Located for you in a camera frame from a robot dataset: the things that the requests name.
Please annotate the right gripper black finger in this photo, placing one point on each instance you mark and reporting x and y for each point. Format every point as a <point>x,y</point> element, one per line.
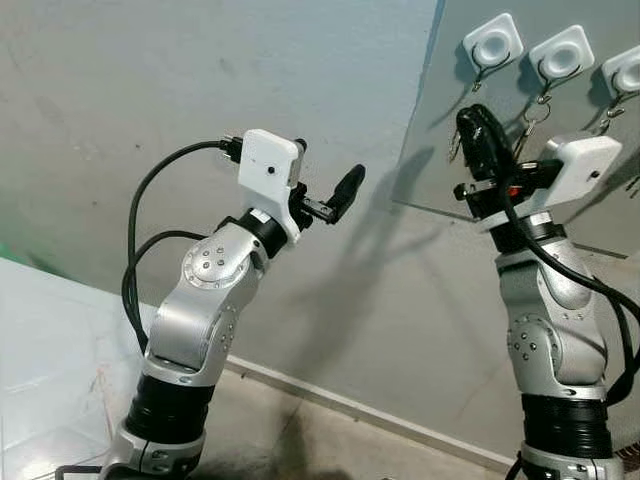
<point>498,145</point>
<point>473,140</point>

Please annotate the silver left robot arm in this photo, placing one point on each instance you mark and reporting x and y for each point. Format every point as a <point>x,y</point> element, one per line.
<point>205,300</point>

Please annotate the brown ribbed floor strip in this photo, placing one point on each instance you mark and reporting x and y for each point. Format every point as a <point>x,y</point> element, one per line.
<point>630,456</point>

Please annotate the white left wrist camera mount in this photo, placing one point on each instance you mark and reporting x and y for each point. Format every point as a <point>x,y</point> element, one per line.
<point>268,165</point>

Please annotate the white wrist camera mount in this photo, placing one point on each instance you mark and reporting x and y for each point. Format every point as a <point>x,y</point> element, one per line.
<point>268,165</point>
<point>585,165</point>

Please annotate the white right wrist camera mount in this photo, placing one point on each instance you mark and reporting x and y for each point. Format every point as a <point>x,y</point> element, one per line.
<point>585,165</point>

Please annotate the white square wall hook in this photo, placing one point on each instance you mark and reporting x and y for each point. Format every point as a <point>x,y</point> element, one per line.
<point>493,42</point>
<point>625,72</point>
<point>562,55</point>

